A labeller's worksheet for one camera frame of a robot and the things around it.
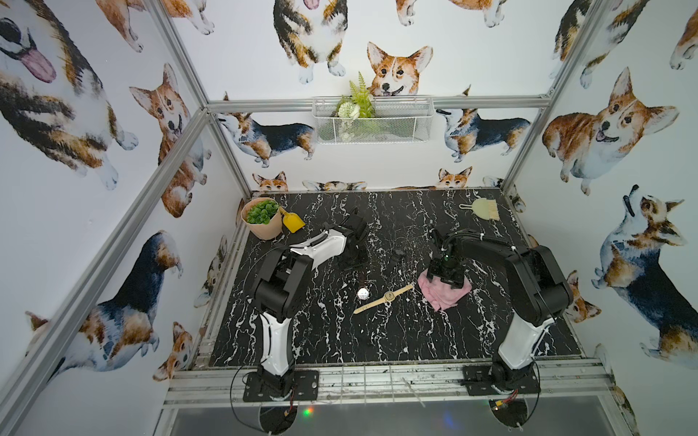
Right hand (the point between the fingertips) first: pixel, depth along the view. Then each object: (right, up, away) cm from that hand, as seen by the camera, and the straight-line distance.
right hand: (436, 280), depth 93 cm
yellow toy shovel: (-54, +20, +17) cm, 60 cm away
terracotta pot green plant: (-60, +22, +2) cm, 64 cm away
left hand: (-24, +6, +3) cm, 24 cm away
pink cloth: (0, -3, -4) cm, 5 cm away
